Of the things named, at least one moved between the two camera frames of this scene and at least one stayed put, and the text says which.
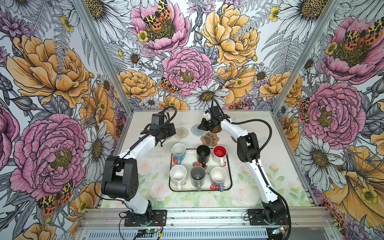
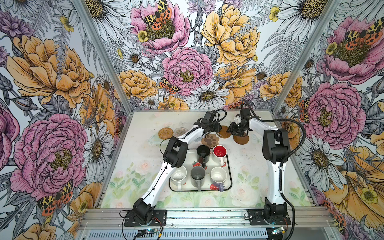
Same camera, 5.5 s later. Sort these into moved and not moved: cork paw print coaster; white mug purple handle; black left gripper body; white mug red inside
Moved: black left gripper body
Not moved: white mug purple handle; white mug red inside; cork paw print coaster
